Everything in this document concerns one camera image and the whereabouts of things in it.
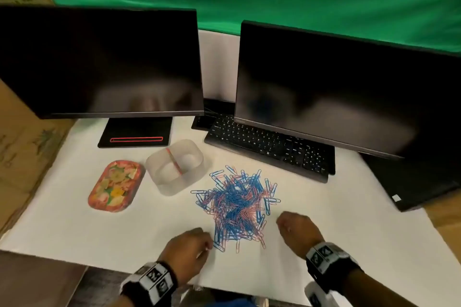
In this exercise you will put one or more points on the person's right hand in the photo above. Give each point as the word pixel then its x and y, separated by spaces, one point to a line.
pixel 300 233

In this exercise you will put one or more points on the person's left hand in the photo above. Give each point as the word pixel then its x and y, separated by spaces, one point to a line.
pixel 187 252

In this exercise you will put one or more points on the pile of blue pink paperclips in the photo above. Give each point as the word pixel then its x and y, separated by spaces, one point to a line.
pixel 234 206

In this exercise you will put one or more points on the translucent plastic container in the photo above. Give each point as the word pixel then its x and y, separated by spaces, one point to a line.
pixel 173 188

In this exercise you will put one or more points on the floral patterned oval tray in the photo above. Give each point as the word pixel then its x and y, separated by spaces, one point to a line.
pixel 115 188

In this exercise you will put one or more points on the black keyboard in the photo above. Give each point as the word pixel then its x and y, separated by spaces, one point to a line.
pixel 266 146

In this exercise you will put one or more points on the white table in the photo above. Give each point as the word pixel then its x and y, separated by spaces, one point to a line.
pixel 90 238

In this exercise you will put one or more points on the black laptop with sticker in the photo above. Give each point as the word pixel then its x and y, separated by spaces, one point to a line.
pixel 414 181

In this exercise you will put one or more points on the black red-lined monitor base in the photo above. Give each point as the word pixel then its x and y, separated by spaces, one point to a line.
pixel 137 130

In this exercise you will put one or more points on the plain black monitor base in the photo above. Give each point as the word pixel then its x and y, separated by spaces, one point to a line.
pixel 205 119

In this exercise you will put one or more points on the black computer monitor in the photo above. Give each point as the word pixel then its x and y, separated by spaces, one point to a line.
pixel 342 91
pixel 101 62

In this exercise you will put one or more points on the grey side table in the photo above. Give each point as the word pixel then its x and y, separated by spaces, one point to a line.
pixel 32 281

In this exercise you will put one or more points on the white divider panel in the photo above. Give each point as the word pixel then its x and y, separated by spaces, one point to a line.
pixel 218 65

